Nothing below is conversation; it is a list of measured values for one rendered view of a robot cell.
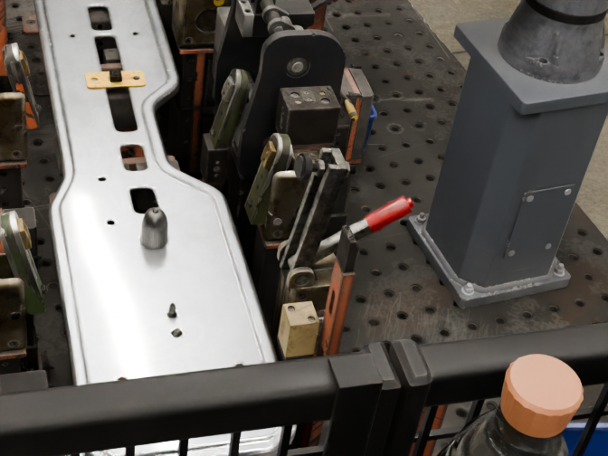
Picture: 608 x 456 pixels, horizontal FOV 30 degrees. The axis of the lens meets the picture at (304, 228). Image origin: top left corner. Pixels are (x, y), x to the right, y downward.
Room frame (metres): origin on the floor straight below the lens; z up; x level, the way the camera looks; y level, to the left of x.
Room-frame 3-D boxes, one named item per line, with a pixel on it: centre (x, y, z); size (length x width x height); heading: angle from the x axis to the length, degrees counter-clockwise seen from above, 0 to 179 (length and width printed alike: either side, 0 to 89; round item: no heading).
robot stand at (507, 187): (1.43, -0.31, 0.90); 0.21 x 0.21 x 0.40; 28
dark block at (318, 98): (1.20, 0.02, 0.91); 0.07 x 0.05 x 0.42; 111
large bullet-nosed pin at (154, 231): (1.02, 0.18, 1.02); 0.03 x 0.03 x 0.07
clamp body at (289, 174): (1.13, 0.02, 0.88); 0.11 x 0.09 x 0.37; 111
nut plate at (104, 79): (1.33, 0.30, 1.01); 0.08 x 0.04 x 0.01; 110
